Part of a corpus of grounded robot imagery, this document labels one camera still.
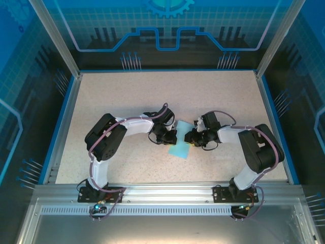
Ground light blue cloth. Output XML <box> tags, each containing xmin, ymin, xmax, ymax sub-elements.
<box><xmin>167</xmin><ymin>119</ymin><xmax>192</xmax><ymax>159</ymax></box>

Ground sheet metal tray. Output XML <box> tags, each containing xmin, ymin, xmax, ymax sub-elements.
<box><xmin>15</xmin><ymin>197</ymin><xmax>325</xmax><ymax>244</ymax></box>

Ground blue edge strip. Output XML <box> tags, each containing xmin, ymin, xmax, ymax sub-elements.
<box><xmin>78</xmin><ymin>68</ymin><xmax>257</xmax><ymax>74</ymax></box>

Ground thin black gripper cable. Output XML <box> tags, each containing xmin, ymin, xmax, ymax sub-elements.
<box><xmin>148</xmin><ymin>133</ymin><xmax>164</xmax><ymax>146</ymax></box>
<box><xmin>201</xmin><ymin>140</ymin><xmax>219</xmax><ymax>152</ymax></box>

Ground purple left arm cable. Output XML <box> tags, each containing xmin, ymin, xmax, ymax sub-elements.
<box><xmin>88</xmin><ymin>102</ymin><xmax>170</xmax><ymax>222</ymax></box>

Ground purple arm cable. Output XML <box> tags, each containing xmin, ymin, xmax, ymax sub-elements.
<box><xmin>207</xmin><ymin>110</ymin><xmax>279</xmax><ymax>221</ymax></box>
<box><xmin>88</xmin><ymin>102</ymin><xmax>170</xmax><ymax>222</ymax></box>

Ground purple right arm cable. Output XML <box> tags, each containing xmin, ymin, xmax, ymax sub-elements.
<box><xmin>207</xmin><ymin>110</ymin><xmax>279</xmax><ymax>221</ymax></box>

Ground long aluminium mounting rail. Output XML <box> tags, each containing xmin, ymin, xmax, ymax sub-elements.
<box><xmin>34</xmin><ymin>181</ymin><xmax>303</xmax><ymax>204</ymax></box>

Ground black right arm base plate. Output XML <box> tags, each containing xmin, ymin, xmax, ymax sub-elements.
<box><xmin>212</xmin><ymin>185</ymin><xmax>259</xmax><ymax>204</ymax></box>

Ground slotted white cable duct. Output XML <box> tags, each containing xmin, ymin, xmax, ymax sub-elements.
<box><xmin>40</xmin><ymin>206</ymin><xmax>307</xmax><ymax>217</ymax></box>

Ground blue side rail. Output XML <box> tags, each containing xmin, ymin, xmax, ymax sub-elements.
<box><xmin>255</xmin><ymin>71</ymin><xmax>301</xmax><ymax>185</ymax></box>

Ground aluminium side rail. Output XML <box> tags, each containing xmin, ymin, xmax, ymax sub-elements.
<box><xmin>42</xmin><ymin>73</ymin><xmax>84</xmax><ymax>186</ymax></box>

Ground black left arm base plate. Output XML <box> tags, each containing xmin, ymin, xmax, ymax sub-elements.
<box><xmin>77</xmin><ymin>186</ymin><xmax>125</xmax><ymax>204</ymax></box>

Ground aluminium frame post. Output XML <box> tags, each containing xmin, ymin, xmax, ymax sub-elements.
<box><xmin>254</xmin><ymin>0</ymin><xmax>300</xmax><ymax>79</ymax></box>
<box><xmin>27</xmin><ymin>0</ymin><xmax>84</xmax><ymax>78</ymax></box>

